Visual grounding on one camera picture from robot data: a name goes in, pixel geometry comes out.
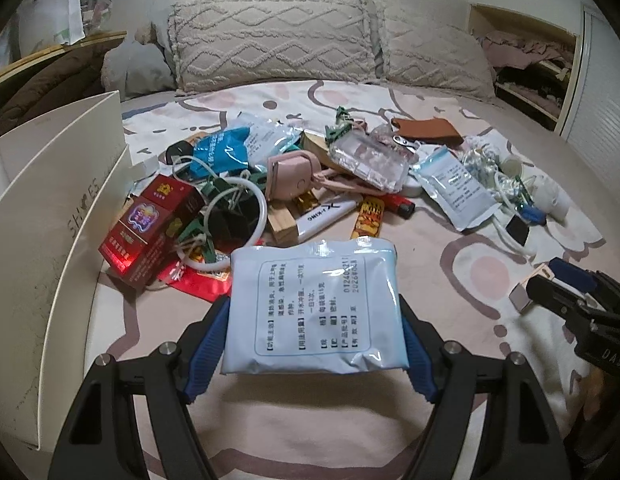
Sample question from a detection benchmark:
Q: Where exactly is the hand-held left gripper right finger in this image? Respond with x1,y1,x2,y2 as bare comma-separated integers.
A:
397,295,573,480

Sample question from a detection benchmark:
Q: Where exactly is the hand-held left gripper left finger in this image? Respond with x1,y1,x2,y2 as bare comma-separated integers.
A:
47,297,236,480

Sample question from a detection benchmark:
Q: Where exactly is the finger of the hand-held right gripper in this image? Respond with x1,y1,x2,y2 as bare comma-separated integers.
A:
549,257,599,294
526,276,590,322

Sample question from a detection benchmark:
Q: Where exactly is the small white box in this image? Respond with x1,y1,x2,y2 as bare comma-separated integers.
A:
509,261,557,314

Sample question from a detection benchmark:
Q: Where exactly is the large white medicine packet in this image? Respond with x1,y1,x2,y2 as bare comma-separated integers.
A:
220,237,411,376

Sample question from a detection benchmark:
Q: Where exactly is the white shoe box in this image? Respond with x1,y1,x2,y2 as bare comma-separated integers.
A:
0,91,133,453

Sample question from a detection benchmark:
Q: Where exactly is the red snack packet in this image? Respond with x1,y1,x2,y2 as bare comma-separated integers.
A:
157,259,232,304

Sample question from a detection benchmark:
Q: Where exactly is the small blue item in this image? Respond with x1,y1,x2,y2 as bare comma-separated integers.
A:
519,204,549,227

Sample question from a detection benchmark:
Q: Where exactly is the black square adapter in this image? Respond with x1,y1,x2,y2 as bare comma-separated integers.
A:
504,211,532,247

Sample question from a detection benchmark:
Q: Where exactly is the small white bottle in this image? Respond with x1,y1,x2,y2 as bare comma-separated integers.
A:
531,174,572,222

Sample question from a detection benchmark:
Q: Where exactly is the red cigarette carton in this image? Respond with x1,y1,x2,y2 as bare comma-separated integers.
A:
97,174,207,292

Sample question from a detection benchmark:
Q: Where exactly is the wooden block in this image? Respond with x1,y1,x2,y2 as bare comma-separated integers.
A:
266,199,304,247

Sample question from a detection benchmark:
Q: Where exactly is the small white sachet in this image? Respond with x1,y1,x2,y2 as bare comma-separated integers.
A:
409,146,499,234

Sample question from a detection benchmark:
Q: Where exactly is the yellow patterned packet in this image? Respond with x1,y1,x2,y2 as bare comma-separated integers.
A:
349,196,392,242

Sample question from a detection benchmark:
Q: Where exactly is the orange lighter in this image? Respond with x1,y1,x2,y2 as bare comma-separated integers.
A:
381,194,417,219

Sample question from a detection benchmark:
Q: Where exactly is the pink pouch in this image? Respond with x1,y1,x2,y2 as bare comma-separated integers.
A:
266,149,325,202

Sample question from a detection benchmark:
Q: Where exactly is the white wardrobe door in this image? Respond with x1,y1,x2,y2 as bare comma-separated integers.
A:
559,4,620,162

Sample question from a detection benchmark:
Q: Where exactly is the blue packet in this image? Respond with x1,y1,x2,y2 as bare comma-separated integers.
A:
191,127,254,182

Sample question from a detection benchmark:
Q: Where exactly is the black car key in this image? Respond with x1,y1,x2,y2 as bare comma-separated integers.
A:
164,141,194,167

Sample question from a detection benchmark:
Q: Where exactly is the clear zip bag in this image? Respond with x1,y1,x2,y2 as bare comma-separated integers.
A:
326,131,412,194

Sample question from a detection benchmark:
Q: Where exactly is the brown leather pouch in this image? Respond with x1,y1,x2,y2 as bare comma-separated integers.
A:
389,116,464,147

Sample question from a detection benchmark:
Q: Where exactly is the metal key clip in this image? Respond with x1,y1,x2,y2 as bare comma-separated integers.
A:
390,132,422,154

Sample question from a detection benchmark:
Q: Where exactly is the pile of clothes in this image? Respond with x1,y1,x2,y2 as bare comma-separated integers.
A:
481,29,577,117

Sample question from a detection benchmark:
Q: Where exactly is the clear mask packet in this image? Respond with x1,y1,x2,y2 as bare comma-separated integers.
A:
239,111,304,162

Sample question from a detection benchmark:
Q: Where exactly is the green patterned clip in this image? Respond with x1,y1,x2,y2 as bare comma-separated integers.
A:
324,105,357,144

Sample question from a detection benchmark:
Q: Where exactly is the short cream knitted pillow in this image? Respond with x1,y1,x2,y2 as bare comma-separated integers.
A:
377,6,498,103

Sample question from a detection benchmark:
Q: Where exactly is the wardrobe niche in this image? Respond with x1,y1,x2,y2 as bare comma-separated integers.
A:
466,1,582,132

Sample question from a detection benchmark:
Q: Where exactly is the grey blue pillow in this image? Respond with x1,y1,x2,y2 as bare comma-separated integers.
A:
101,39,177,97

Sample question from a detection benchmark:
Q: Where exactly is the long cream knitted pillow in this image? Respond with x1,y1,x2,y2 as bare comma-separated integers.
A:
167,0,391,97

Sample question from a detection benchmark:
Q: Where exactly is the brown folded blanket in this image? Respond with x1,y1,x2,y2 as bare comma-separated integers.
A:
0,40,126,133

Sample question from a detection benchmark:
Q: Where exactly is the beige fluffy plush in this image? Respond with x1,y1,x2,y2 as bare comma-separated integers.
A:
134,21,162,47

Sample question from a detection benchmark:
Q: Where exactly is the wooden shelf unit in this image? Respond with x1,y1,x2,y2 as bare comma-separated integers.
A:
0,30,128,88

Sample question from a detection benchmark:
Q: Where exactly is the clear storage box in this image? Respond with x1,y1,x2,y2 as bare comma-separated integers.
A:
81,0,117,37

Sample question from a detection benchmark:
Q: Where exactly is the white paper bag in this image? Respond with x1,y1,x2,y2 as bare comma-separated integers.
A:
15,0,87,61

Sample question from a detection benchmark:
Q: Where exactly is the white ring cable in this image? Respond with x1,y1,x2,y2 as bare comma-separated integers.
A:
175,175,269,273

